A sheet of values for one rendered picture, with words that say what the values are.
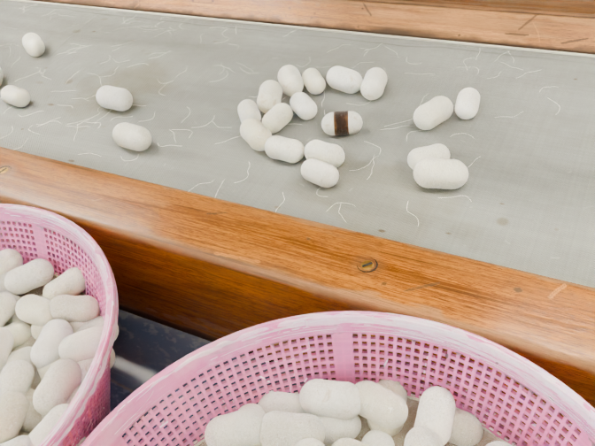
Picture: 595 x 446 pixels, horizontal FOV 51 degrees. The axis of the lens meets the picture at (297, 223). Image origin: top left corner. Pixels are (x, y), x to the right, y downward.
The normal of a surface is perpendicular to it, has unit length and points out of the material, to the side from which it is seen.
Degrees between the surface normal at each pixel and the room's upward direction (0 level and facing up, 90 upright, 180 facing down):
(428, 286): 0
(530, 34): 45
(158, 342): 0
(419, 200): 0
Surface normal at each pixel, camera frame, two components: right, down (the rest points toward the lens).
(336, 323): -0.09, 0.44
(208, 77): -0.12, -0.75
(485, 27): -0.40, -0.08
